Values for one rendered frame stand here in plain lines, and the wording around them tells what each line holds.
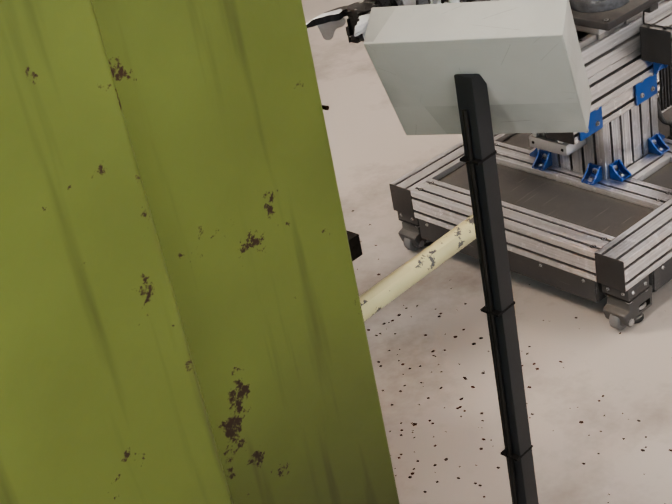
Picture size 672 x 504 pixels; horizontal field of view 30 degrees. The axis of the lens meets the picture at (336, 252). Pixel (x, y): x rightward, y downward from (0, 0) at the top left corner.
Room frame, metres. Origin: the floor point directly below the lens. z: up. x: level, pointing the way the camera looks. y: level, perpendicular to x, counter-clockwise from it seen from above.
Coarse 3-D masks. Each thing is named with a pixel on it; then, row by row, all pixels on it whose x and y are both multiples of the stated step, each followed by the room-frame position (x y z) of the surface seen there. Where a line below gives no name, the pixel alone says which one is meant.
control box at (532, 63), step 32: (512, 0) 1.97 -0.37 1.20; (544, 0) 1.95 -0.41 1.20; (384, 32) 2.02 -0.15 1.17; (416, 32) 1.99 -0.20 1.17; (448, 32) 1.96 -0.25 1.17; (480, 32) 1.94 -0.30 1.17; (512, 32) 1.91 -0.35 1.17; (544, 32) 1.89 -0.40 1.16; (576, 32) 1.97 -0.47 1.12; (384, 64) 2.03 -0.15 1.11; (416, 64) 2.01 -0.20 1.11; (448, 64) 1.99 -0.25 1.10; (480, 64) 1.97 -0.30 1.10; (512, 64) 1.94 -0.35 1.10; (544, 64) 1.92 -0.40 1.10; (576, 64) 1.95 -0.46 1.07; (416, 96) 2.06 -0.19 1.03; (448, 96) 2.04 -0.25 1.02; (512, 96) 1.99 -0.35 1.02; (544, 96) 1.97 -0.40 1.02; (576, 96) 1.95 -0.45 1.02; (416, 128) 2.12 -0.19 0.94; (448, 128) 2.09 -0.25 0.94; (512, 128) 2.05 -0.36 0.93; (544, 128) 2.02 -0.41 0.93; (576, 128) 2.00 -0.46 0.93
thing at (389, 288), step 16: (464, 224) 2.26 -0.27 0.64; (448, 240) 2.21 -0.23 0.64; (464, 240) 2.22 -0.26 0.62; (416, 256) 2.17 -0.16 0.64; (432, 256) 2.17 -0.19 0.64; (448, 256) 2.19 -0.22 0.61; (400, 272) 2.12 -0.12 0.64; (416, 272) 2.13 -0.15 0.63; (384, 288) 2.08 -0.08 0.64; (400, 288) 2.09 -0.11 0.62; (368, 304) 2.04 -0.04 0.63; (384, 304) 2.06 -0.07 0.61
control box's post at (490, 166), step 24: (480, 96) 1.98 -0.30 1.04; (480, 120) 1.97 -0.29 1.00; (480, 144) 1.97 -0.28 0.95; (480, 168) 1.97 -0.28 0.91; (480, 192) 1.98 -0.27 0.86; (504, 240) 1.99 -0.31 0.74; (480, 264) 1.99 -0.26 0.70; (504, 264) 1.98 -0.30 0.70; (504, 288) 1.98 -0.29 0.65; (504, 312) 1.97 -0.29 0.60; (504, 336) 1.97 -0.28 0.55; (504, 360) 1.97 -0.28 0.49; (504, 384) 1.98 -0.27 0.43; (528, 432) 1.99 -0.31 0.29; (528, 456) 1.98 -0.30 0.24; (528, 480) 1.98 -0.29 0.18
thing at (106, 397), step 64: (0, 0) 1.51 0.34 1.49; (64, 0) 1.56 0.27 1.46; (0, 64) 1.49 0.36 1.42; (64, 64) 1.54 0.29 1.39; (0, 128) 1.47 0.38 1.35; (64, 128) 1.53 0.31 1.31; (0, 192) 1.45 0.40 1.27; (64, 192) 1.51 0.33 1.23; (128, 192) 1.57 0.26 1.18; (0, 256) 1.43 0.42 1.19; (64, 256) 1.49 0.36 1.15; (128, 256) 1.55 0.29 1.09; (0, 320) 1.41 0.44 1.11; (64, 320) 1.47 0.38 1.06; (128, 320) 1.53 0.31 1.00; (0, 384) 1.39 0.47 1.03; (64, 384) 1.45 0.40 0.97; (128, 384) 1.51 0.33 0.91; (192, 384) 1.58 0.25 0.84; (0, 448) 1.37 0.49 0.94; (64, 448) 1.43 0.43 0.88; (128, 448) 1.49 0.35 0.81; (192, 448) 1.56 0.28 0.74
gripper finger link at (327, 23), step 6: (330, 12) 2.67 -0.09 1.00; (336, 12) 2.66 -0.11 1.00; (342, 12) 2.66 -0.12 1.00; (318, 18) 2.65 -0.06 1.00; (324, 18) 2.65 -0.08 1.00; (330, 18) 2.65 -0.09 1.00; (336, 18) 2.65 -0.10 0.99; (342, 18) 2.66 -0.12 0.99; (306, 24) 2.64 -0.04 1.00; (312, 24) 2.64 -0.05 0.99; (318, 24) 2.65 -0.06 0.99; (324, 24) 2.66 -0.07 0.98; (330, 24) 2.66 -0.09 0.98; (336, 24) 2.66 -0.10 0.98; (342, 24) 2.66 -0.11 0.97; (324, 30) 2.66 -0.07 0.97; (330, 30) 2.66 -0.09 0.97; (324, 36) 2.66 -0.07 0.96; (330, 36) 2.66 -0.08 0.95
